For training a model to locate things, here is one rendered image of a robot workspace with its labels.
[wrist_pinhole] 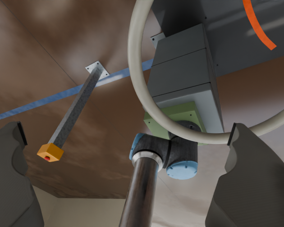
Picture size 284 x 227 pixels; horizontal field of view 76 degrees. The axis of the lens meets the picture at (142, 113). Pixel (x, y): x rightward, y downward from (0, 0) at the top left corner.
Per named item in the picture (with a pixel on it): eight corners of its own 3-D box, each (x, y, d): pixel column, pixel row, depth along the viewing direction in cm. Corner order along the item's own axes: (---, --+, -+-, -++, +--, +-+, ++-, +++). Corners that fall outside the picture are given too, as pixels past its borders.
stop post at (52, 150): (85, 67, 201) (27, 152, 130) (98, 60, 192) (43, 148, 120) (97, 80, 213) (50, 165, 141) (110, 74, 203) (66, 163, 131)
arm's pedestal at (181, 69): (220, 65, 172) (235, 139, 116) (170, 79, 194) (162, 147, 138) (208, 12, 142) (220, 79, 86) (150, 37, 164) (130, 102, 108)
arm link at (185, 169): (192, 155, 105) (191, 185, 93) (163, 148, 106) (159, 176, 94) (202, 141, 94) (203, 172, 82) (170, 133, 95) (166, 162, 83)
